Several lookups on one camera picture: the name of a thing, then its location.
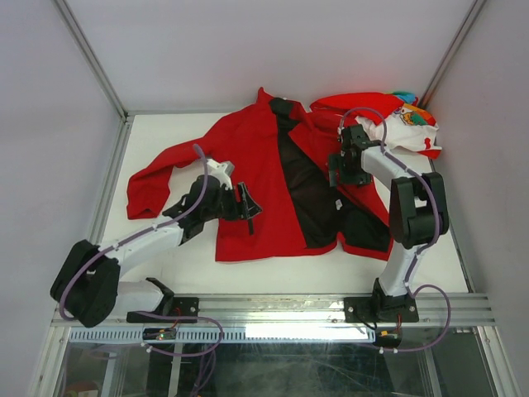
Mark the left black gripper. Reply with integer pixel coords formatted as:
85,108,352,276
202,182,261,222

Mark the red zip jacket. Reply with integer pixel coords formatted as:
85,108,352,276
126,90,393,262

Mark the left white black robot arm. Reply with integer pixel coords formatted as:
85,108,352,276
50,175,262,328

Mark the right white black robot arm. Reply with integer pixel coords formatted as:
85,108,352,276
328,125,450,327

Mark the red white printed garment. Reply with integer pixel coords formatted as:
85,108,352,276
310,92,442,160

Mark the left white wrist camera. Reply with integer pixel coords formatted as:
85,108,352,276
207,158,235,189

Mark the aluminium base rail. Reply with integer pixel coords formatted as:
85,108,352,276
68,292,496,328

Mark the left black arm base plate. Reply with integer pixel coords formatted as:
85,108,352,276
126,296,199,324

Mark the slotted grey cable duct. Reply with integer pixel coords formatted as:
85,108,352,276
69,323,375,344

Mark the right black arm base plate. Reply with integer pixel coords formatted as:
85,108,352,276
343,295,419,324

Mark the right aluminium corner post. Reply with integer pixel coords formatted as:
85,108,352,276
419,0,488,109

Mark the aluminium corner post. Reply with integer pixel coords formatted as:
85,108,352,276
51,0,128,121
419,0,488,109

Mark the left aluminium corner post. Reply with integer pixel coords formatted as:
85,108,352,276
51,0,128,121

